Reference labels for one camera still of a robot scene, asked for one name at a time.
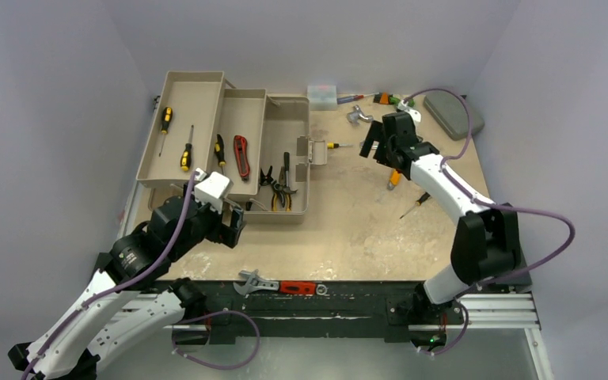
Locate black thin screwdriver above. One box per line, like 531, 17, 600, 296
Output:
400, 192, 431, 219

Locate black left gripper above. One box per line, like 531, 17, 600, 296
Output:
169, 181, 245, 262

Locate green orange hose nozzle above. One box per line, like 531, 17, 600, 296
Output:
373, 92, 401, 105

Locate black yellow short screwdriver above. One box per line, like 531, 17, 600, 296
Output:
180, 125, 194, 172

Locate red blue small screwdriver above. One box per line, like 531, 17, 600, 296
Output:
336, 93, 376, 105

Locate orange utility knife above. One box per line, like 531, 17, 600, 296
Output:
386, 169, 402, 191

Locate red handled adjustable wrench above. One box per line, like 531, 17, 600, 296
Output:
233, 269, 328, 296

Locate red black utility knife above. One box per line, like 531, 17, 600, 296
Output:
233, 135, 250, 182

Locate grey plastic case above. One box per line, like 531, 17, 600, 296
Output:
424, 90, 485, 141

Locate black right side block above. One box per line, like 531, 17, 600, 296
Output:
492, 246, 534, 288

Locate small black hammer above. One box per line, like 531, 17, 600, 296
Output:
276, 152, 297, 196

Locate beige translucent plastic toolbox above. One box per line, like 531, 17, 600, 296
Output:
136, 70, 328, 224

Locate black yellow stubby screwdriver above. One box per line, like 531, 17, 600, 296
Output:
158, 106, 173, 157

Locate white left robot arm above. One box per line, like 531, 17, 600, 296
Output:
8, 196, 244, 379

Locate yellow handled screwdriver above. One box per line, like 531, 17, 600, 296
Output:
327, 142, 353, 149

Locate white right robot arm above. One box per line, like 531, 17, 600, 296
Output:
360, 112, 521, 322

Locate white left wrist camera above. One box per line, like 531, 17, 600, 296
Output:
192, 168, 234, 215

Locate clear small parts box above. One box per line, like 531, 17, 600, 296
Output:
306, 85, 338, 111

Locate silver metal socket fitting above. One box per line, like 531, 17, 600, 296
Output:
347, 104, 374, 125

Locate yellow black pliers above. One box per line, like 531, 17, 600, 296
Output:
271, 183, 295, 212

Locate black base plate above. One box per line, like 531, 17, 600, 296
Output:
171, 281, 465, 349

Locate black long screwdriver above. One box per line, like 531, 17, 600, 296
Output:
214, 134, 226, 175

